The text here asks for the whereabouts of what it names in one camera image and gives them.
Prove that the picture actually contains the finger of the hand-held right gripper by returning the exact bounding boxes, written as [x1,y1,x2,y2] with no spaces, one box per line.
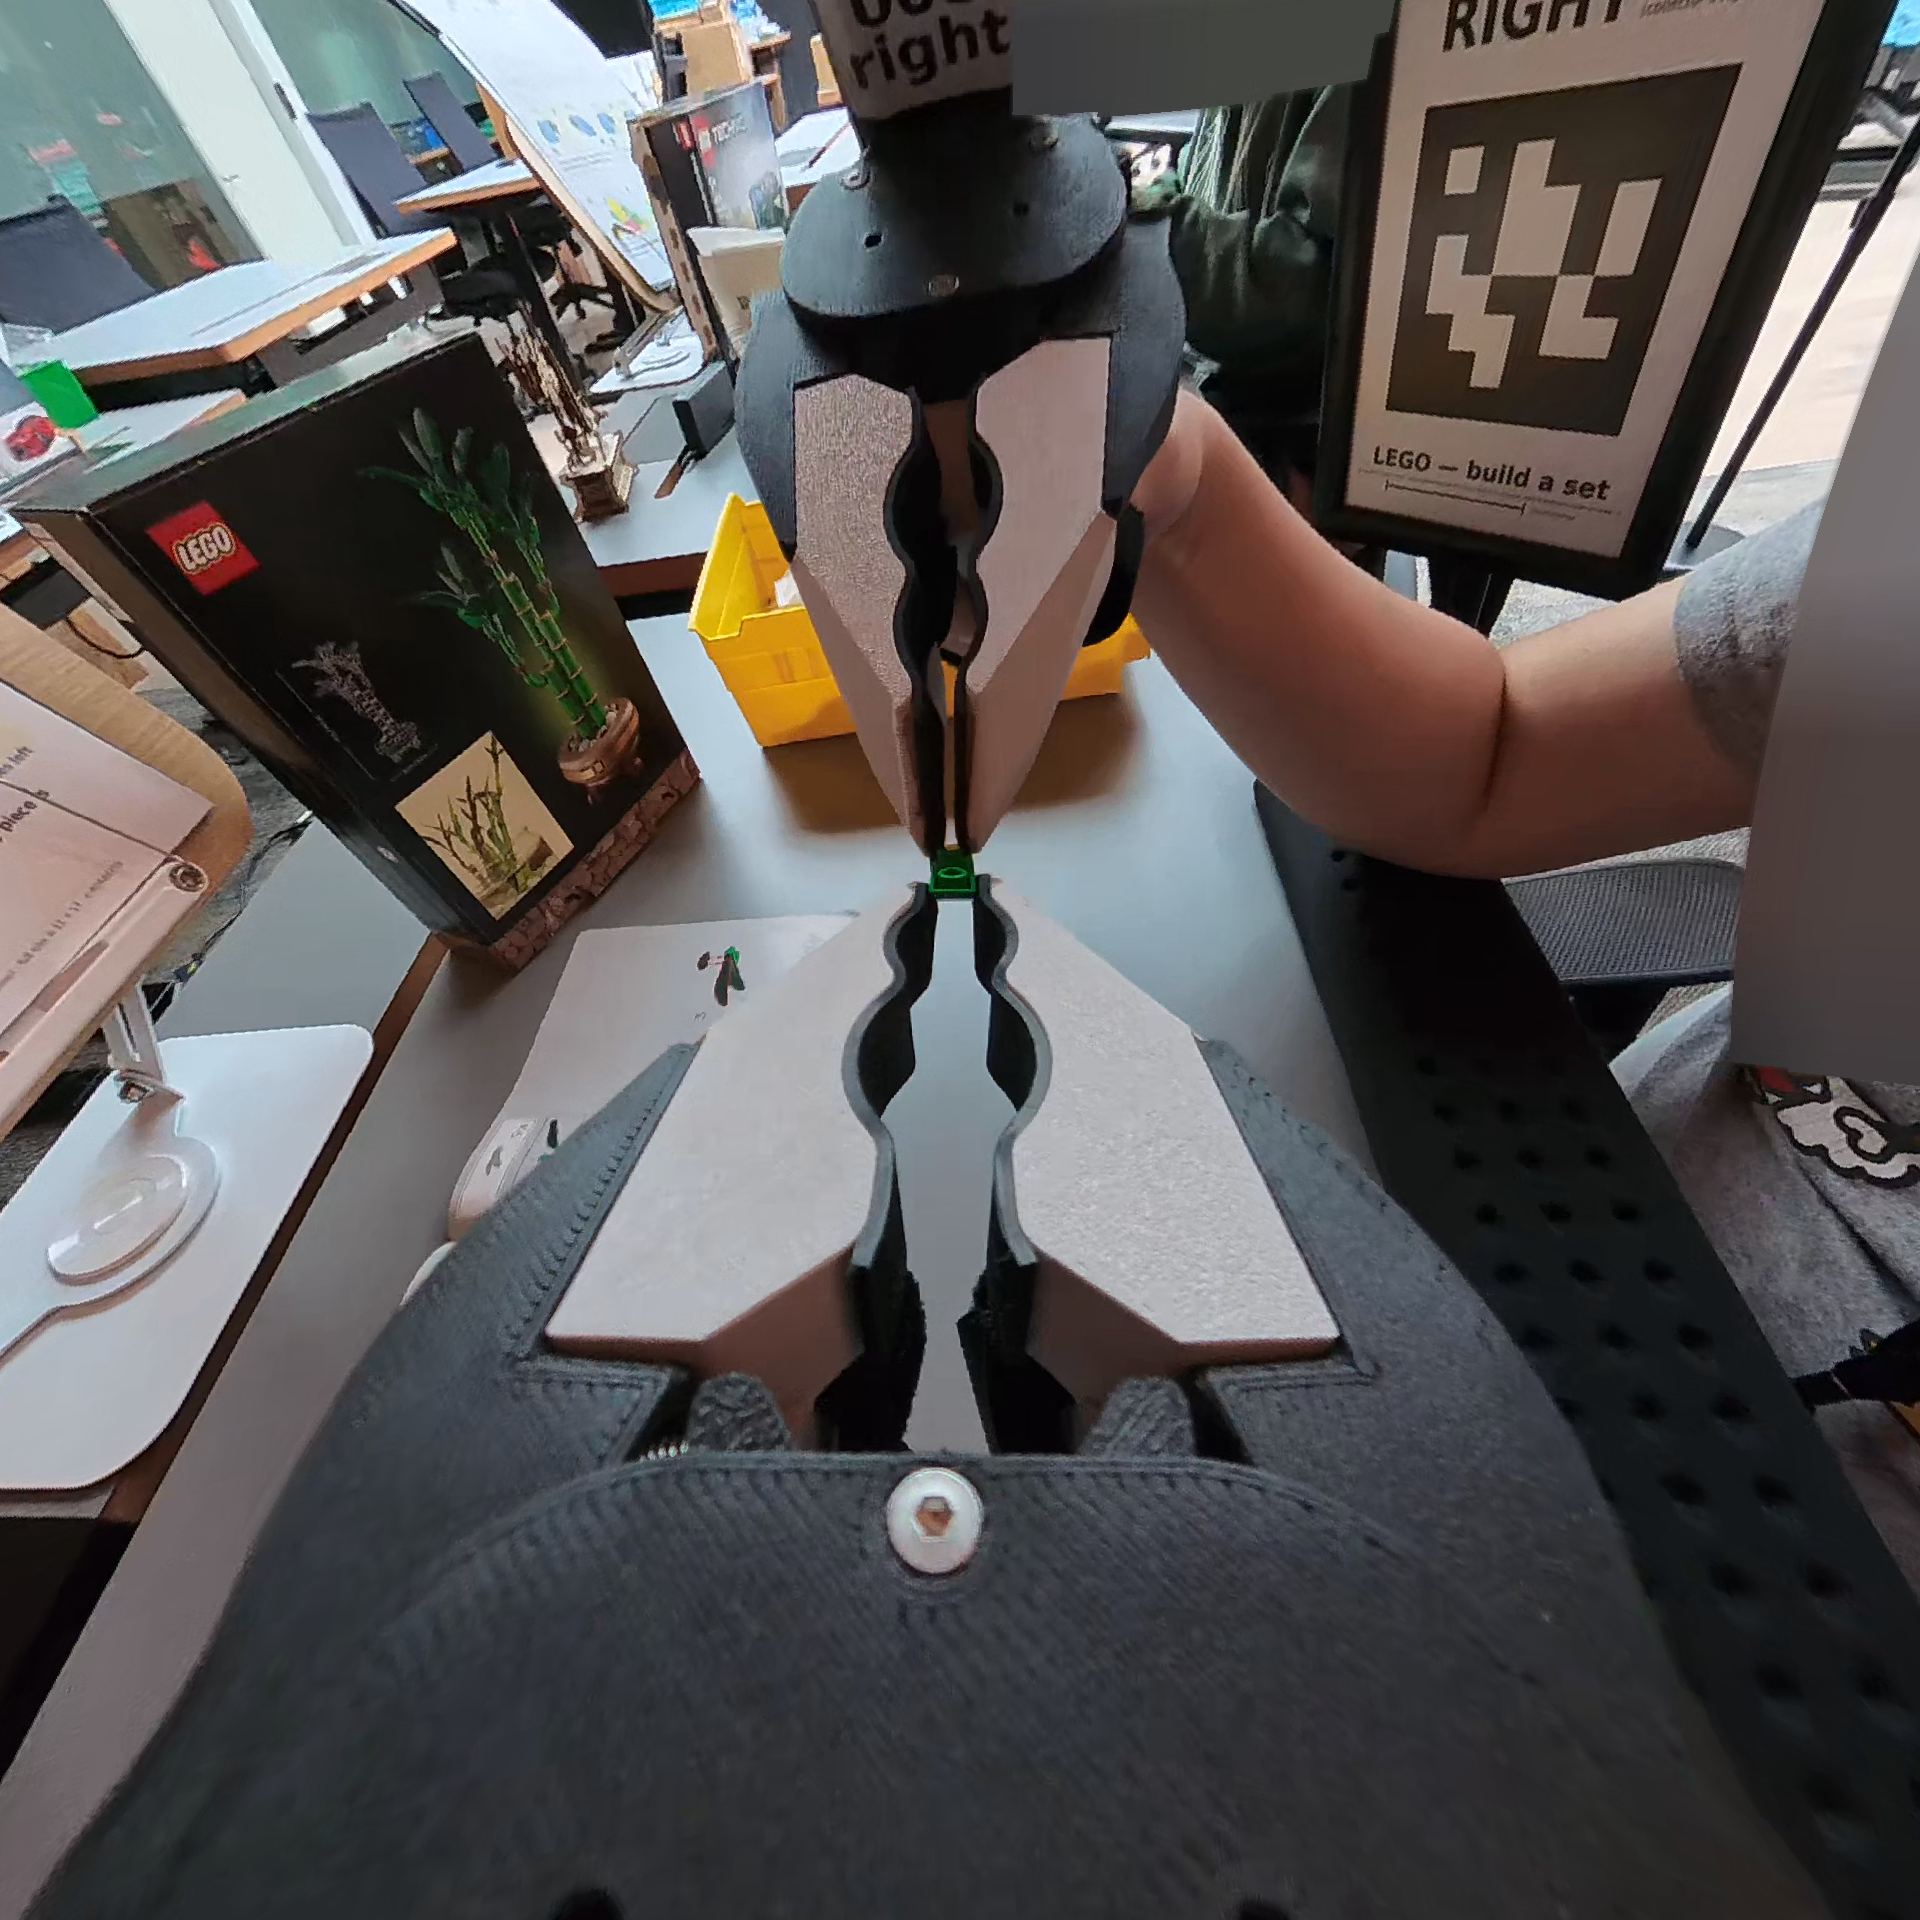
[941,329,1118,857]
[789,372,953,857]

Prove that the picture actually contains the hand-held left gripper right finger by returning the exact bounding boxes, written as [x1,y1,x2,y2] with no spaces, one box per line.
[959,874,1342,1455]

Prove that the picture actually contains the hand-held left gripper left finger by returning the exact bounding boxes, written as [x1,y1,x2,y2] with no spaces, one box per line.
[547,882,933,1455]

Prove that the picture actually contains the person's right forearm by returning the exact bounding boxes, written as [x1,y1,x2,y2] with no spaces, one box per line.
[1124,393,1800,880]

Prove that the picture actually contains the lego instruction booklet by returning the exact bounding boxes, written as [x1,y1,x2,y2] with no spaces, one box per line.
[443,912,860,1310]

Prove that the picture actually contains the black toy set box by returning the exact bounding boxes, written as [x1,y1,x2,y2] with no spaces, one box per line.
[630,79,792,362]

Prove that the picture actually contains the black lego set box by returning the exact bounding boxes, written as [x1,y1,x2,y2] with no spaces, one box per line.
[6,334,704,975]

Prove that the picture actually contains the yellow plastic bin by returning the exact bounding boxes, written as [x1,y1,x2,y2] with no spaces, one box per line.
[688,491,1153,751]

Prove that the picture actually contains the white paper bags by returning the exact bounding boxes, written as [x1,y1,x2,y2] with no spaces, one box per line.
[688,225,792,358]

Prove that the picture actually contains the brown wooden model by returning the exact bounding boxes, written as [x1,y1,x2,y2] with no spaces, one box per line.
[499,320,640,527]

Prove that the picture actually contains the curved instruction sheet stand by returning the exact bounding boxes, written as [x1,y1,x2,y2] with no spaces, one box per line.
[398,0,680,298]

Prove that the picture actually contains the black office chair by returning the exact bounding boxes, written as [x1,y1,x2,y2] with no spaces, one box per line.
[307,104,452,242]
[401,72,496,175]
[0,195,159,331]

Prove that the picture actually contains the framed marker sign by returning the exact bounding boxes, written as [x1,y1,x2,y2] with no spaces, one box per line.
[1316,0,1881,566]

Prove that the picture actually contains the wooden document stand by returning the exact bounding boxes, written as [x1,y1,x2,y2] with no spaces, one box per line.
[0,599,376,1499]

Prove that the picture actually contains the wood-edged office desk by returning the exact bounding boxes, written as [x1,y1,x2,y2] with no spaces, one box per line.
[28,225,462,399]

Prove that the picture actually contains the person's grey printed shirt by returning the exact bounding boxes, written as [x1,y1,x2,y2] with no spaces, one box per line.
[1612,507,1920,1531]

